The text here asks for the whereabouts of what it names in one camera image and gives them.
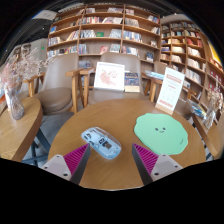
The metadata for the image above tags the brown armchair with wooden arms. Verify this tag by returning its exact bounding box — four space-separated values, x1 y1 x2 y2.
24 52 84 116
148 60 198 121
79 51 151 108

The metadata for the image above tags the glass vase with dried flowers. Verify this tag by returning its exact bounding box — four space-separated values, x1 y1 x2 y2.
202 83 224 130
0 46 54 121

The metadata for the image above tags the white ceiling panel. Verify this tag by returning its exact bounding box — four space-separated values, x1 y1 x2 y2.
32 9 58 22

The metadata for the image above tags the transparent computer mouse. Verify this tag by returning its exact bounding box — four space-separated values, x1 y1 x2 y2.
80 126 123 160

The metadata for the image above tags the white framed floral picture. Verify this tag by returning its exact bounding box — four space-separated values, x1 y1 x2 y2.
93 61 126 92

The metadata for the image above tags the stack of colourful books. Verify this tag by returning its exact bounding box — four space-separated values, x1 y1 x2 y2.
186 99 208 120

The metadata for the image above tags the angled wooden bookshelf unit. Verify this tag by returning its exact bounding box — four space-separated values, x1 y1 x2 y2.
159 19 224 111

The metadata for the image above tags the dark blue book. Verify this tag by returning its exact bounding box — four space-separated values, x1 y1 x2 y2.
124 71 141 93

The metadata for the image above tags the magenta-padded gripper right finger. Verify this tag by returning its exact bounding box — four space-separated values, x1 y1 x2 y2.
131 143 184 186

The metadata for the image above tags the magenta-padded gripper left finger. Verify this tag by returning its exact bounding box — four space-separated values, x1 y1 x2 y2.
40 143 92 186

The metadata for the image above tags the wide wooden bookshelf unit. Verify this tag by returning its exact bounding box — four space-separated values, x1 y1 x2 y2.
46 3 163 73

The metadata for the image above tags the round wooden side table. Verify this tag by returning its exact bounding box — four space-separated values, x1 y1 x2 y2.
191 113 224 161
0 96 44 163

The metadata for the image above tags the green smiley-face mouse pad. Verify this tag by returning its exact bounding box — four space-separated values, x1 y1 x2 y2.
133 112 189 156

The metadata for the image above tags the white sign on wooden base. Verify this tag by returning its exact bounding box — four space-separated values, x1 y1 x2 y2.
154 66 186 116

